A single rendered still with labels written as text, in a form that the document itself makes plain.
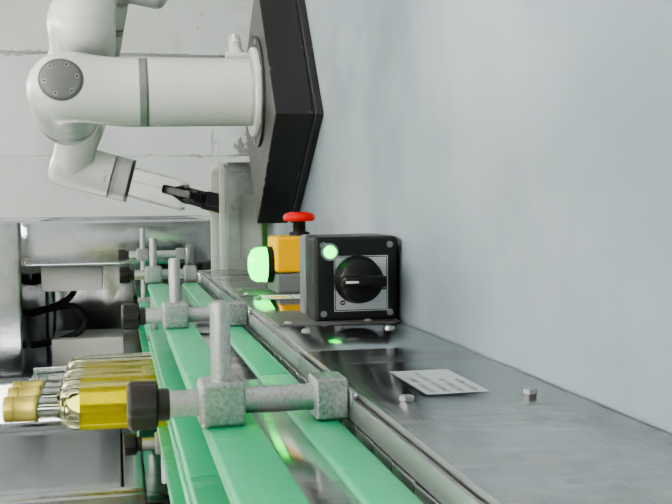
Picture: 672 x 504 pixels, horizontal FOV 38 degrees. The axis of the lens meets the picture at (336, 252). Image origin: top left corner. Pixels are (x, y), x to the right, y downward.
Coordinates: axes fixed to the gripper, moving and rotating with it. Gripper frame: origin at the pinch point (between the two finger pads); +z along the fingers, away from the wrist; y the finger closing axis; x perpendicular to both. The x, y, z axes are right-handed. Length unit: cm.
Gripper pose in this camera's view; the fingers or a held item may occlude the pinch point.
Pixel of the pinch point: (215, 202)
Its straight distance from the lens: 175.2
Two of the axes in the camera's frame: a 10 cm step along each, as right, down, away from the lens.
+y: 2.2, 0.4, -9.7
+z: 9.5, 2.4, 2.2
